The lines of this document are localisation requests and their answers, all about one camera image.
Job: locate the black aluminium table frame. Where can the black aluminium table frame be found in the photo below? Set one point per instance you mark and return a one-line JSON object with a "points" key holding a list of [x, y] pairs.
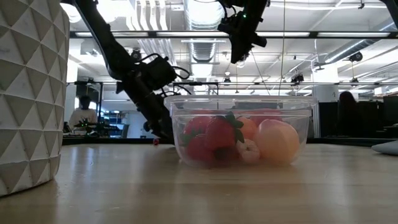
{"points": [[93, 141]]}

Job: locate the peach-coloured round toy fruit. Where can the peach-coloured round toy fruit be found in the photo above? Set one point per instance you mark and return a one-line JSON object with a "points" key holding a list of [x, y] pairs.
{"points": [[276, 142]]}

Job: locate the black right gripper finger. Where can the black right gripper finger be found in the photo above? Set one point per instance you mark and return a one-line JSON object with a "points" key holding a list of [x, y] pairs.
{"points": [[241, 51]]}

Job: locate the black background workstation frame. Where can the black background workstation frame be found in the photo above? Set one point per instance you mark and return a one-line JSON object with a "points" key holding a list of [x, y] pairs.
{"points": [[192, 83]]}

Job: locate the white faceted textured container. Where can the white faceted textured container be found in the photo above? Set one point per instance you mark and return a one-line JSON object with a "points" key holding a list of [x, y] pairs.
{"points": [[31, 93]]}

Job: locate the pale pink toy food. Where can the pale pink toy food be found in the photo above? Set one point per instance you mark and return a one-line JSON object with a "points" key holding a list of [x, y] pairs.
{"points": [[248, 151]]}

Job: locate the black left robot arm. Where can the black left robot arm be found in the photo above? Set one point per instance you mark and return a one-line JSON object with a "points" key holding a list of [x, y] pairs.
{"points": [[105, 40]]}

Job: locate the white column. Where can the white column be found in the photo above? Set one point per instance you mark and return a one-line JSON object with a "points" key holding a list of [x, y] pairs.
{"points": [[325, 90]]}

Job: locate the red toy strawberry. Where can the red toy strawberry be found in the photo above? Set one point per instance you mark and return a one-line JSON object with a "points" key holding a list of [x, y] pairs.
{"points": [[197, 150], [220, 135]]}

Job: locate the silver ribbed air duct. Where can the silver ribbed air duct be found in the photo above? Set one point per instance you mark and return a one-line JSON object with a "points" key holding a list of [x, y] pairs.
{"points": [[203, 49]]}

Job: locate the grey rectangular lid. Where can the grey rectangular lid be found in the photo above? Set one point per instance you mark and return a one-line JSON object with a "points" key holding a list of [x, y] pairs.
{"points": [[387, 147]]}

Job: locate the black office partition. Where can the black office partition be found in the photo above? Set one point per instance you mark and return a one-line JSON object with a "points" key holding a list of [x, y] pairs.
{"points": [[370, 119]]}

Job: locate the black beam with light strips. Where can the black beam with light strips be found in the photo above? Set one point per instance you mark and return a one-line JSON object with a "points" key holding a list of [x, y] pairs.
{"points": [[186, 34]]}

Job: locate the large grey ceiling pipe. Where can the large grey ceiling pipe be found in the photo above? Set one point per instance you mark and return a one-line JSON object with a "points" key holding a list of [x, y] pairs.
{"points": [[351, 46]]}

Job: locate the clear plastic tupperware container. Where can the clear plastic tupperware container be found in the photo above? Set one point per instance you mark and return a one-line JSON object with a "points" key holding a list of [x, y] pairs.
{"points": [[241, 165]]}

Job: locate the person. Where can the person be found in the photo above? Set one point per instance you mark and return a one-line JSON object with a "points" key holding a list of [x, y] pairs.
{"points": [[346, 105], [83, 115]]}

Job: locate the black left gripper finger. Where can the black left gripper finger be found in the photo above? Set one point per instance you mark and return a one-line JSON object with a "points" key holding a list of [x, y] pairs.
{"points": [[161, 126]]}

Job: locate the black ceiling-mounted camera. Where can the black ceiling-mounted camera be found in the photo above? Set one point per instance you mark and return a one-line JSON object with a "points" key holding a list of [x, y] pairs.
{"points": [[298, 77], [136, 54], [356, 57]]}

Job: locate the orange toy fruit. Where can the orange toy fruit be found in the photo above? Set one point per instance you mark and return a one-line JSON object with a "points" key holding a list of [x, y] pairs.
{"points": [[248, 127]]}

